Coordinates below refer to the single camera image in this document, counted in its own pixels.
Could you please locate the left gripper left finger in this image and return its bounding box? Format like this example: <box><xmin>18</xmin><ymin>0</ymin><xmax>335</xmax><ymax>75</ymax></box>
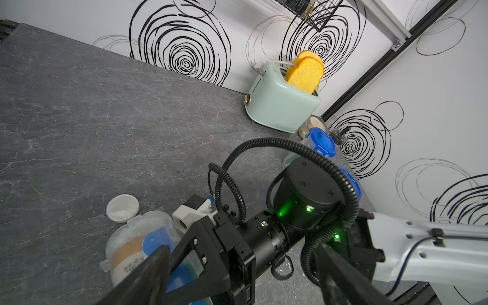
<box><xmin>98</xmin><ymin>248</ymin><xmax>166</xmax><ymax>304</ymax></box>

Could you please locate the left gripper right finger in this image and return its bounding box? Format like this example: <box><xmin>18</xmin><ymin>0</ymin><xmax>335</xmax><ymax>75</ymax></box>
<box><xmin>314</xmin><ymin>245</ymin><xmax>392</xmax><ymax>304</ymax></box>

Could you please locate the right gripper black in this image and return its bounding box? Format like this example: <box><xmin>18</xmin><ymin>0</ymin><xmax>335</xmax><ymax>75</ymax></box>
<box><xmin>167</xmin><ymin>211</ymin><xmax>291</xmax><ymax>305</ymax></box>

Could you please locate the clear plastic container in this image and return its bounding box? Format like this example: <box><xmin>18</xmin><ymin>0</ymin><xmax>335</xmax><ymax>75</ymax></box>
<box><xmin>100</xmin><ymin>202</ymin><xmax>216</xmax><ymax>287</ymax></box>

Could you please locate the clear container blue lid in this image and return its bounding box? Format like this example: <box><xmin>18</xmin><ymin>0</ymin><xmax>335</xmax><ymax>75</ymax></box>
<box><xmin>301</xmin><ymin>127</ymin><xmax>336</xmax><ymax>157</ymax></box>
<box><xmin>341</xmin><ymin>168</ymin><xmax>362</xmax><ymax>201</ymax></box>

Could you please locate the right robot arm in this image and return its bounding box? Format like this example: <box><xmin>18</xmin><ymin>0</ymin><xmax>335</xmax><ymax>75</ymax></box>
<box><xmin>162</xmin><ymin>137</ymin><xmax>487</xmax><ymax>304</ymax></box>

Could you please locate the white lotion tube orange cap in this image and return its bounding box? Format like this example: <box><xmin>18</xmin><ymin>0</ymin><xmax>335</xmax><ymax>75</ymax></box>
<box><xmin>110</xmin><ymin>237</ymin><xmax>144</xmax><ymax>287</ymax></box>

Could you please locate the round soap packet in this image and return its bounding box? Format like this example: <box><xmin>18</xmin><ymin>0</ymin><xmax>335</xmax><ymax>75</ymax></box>
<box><xmin>105</xmin><ymin>194</ymin><xmax>140</xmax><ymax>223</ymax></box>

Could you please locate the small bottle black cap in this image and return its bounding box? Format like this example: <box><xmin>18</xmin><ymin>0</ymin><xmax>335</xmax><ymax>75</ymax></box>
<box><xmin>330</xmin><ymin>127</ymin><xmax>351</xmax><ymax>146</ymax></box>

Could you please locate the beige round jar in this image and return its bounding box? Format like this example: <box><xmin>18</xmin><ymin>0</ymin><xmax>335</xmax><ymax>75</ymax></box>
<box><xmin>297</xmin><ymin>116</ymin><xmax>327</xmax><ymax>139</ymax></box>

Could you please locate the mint green toaster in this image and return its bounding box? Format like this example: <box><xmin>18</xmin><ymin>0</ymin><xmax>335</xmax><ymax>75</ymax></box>
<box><xmin>245</xmin><ymin>62</ymin><xmax>321</xmax><ymax>133</ymax></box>

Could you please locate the yellow sponge toast front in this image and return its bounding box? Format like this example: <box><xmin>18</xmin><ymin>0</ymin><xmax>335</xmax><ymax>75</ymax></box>
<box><xmin>285</xmin><ymin>56</ymin><xmax>324</xmax><ymax>94</ymax></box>

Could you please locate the yellow sponge toast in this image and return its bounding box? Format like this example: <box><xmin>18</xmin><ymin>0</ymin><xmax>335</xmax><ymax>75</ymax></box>
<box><xmin>293</xmin><ymin>50</ymin><xmax>323</xmax><ymax>64</ymax></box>
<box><xmin>285</xmin><ymin>56</ymin><xmax>324</xmax><ymax>94</ymax></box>

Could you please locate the yellow sponge toast back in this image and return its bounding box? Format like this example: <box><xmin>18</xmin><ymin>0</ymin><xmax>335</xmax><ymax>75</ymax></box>
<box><xmin>293</xmin><ymin>50</ymin><xmax>323</xmax><ymax>64</ymax></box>

